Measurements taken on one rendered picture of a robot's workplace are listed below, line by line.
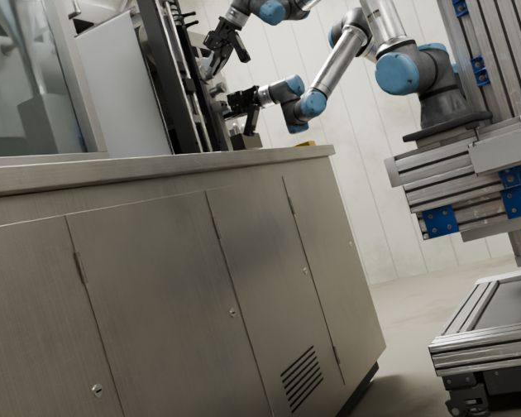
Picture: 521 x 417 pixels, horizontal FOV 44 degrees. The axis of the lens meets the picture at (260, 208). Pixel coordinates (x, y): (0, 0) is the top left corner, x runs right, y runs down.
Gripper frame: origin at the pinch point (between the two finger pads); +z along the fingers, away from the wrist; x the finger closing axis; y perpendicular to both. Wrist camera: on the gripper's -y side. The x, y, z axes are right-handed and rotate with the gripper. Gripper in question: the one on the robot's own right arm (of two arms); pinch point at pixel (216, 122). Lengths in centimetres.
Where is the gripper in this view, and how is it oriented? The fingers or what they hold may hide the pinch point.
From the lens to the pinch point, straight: 237.1
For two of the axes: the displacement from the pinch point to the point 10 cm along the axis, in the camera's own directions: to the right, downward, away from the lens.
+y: -2.9, -9.6, 0.1
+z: -8.7, 2.7, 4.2
